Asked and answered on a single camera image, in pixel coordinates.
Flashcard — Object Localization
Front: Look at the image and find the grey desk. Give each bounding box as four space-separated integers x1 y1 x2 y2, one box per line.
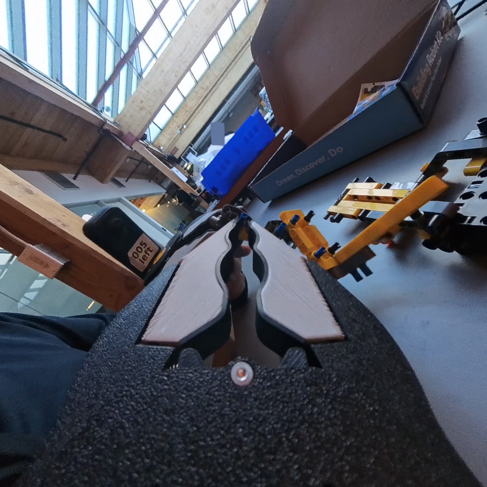
243 11 487 480

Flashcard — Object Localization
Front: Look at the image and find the black perforated brick box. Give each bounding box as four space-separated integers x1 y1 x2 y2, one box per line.
325 118 487 256

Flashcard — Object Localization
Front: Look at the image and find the paned skylight window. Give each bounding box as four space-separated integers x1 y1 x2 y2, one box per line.
0 0 267 142

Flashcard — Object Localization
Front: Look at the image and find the clear plastic bag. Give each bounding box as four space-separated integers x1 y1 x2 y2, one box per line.
192 131 236 180

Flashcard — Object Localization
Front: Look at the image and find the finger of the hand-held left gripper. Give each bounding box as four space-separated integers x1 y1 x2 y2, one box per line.
329 247 376 281
212 205 248 229

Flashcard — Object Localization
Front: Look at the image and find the dark blue cardboard box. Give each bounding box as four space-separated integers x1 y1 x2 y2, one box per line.
249 0 462 203

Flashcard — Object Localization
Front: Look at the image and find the yellow brick beam assembly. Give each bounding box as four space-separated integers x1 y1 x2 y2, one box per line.
279 176 450 283

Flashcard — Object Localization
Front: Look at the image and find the person's left hand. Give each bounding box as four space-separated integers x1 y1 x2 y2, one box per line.
228 243 253 303

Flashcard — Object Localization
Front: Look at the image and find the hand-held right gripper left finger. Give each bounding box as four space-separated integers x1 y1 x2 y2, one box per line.
142 219 244 347

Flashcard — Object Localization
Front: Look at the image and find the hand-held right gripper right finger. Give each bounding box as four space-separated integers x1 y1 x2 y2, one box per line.
247 222 346 368

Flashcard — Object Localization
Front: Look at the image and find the colourful printed booklet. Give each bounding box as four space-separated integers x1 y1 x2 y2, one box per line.
348 80 400 119

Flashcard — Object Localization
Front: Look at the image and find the blue plastic bin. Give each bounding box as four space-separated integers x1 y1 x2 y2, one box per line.
201 108 275 198

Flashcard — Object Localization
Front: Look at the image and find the wooden post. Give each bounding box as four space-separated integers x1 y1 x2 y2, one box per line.
0 164 145 311

